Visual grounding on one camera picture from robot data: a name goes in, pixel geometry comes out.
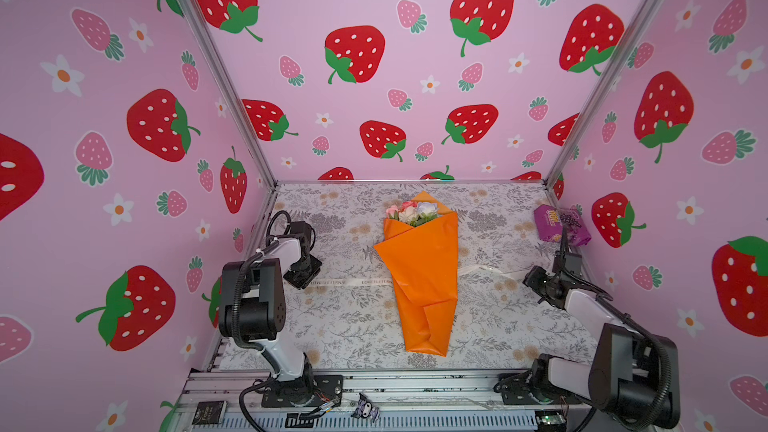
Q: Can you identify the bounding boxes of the orange wrapping paper sheet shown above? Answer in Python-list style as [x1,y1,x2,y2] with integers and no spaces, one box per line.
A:
[374,192,459,357]

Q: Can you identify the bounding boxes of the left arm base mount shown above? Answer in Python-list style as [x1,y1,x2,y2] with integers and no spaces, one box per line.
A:
[261,374,344,408]

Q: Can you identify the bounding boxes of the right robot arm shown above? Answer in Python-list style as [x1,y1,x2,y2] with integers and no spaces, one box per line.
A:
[523,226,681,431]

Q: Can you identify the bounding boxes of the aluminium corner post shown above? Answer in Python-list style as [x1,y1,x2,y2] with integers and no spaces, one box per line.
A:
[177,0,277,191]
[543,0,664,192]

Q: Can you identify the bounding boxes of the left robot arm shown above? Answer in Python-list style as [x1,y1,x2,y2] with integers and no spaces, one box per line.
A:
[219,210,322,396]

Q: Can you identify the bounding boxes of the clear ribbon strip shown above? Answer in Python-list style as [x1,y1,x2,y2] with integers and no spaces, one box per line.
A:
[312,264,527,287]

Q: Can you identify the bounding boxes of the purple snack bag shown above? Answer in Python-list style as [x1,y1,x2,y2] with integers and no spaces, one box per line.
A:
[533,204,592,247]

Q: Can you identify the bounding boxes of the small black box left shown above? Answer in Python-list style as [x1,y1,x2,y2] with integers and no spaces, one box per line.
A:
[191,401,228,426]

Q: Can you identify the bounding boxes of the white blue fake rose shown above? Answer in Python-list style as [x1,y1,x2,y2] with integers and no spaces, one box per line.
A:
[417,202,439,223]

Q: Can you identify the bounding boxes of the aluminium corner post right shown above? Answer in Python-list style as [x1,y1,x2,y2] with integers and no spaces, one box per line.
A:
[543,0,664,192]

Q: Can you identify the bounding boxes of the aluminium corner post left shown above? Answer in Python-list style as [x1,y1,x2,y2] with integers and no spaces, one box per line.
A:
[177,0,277,191]

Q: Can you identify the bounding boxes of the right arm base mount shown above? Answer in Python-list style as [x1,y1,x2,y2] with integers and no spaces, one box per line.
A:
[493,354,582,405]

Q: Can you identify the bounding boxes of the pale pink fake rose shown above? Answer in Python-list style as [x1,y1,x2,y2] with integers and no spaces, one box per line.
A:
[386,205,400,220]

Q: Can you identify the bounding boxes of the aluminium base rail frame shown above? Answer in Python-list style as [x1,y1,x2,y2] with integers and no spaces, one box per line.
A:
[168,369,621,431]

